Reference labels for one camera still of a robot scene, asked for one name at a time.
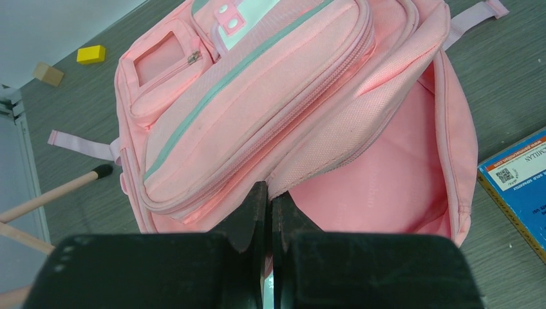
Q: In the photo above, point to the pink perforated music stand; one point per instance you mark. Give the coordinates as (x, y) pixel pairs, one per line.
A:
(26, 239)

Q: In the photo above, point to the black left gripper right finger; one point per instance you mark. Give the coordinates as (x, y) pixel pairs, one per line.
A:
(318, 269)

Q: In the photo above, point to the light blue notebook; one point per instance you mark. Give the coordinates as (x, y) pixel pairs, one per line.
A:
(268, 292)

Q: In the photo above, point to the blue paperback book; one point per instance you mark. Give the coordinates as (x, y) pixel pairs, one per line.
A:
(514, 178)

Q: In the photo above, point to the small yellow block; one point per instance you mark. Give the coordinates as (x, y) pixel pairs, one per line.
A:
(91, 54)

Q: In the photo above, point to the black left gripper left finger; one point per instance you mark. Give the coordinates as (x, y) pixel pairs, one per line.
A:
(222, 268)

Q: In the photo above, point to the small wooden cube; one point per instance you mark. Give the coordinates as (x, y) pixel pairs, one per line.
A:
(48, 74)

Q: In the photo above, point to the pink student backpack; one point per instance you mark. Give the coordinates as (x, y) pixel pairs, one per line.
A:
(351, 107)

